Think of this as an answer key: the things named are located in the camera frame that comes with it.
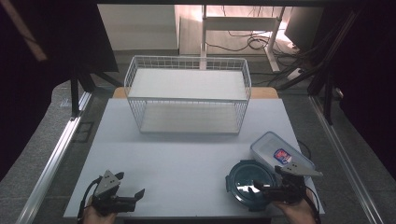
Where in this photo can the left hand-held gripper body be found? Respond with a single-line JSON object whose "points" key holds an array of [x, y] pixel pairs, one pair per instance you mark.
{"points": [[107, 186]]}

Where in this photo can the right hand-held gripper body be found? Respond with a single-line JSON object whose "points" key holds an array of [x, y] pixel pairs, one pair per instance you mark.
{"points": [[291, 188]]}

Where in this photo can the dark teal round lid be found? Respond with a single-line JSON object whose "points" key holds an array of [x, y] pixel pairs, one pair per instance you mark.
{"points": [[241, 183]]}

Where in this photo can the clear rectangular container blue lid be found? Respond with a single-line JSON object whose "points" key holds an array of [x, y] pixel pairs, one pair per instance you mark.
{"points": [[271, 149]]}

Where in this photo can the person's right hand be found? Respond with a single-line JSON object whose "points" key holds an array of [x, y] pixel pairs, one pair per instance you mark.
{"points": [[297, 213]]}

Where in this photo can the person's left hand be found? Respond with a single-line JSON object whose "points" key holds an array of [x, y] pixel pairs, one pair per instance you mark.
{"points": [[95, 217]]}

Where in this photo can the black metal stand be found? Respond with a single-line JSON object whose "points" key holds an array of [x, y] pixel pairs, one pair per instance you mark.
{"points": [[74, 93], [328, 99]]}

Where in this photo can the white power strip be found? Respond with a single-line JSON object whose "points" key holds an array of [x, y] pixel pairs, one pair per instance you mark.
{"points": [[294, 74]]}

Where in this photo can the white cabinet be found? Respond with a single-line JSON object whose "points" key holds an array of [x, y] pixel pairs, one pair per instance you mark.
{"points": [[140, 28]]}

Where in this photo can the black monitor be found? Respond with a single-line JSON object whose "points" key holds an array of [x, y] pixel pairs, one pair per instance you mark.
{"points": [[303, 28]]}

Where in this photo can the beige diagonal bar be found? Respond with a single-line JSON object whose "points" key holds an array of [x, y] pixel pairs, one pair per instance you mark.
{"points": [[26, 34]]}

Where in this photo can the aluminium rail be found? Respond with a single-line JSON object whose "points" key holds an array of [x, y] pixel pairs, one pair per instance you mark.
{"points": [[53, 158], [342, 158]]}

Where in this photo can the white desk frame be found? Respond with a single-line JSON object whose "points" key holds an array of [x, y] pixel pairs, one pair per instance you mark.
{"points": [[239, 23]]}

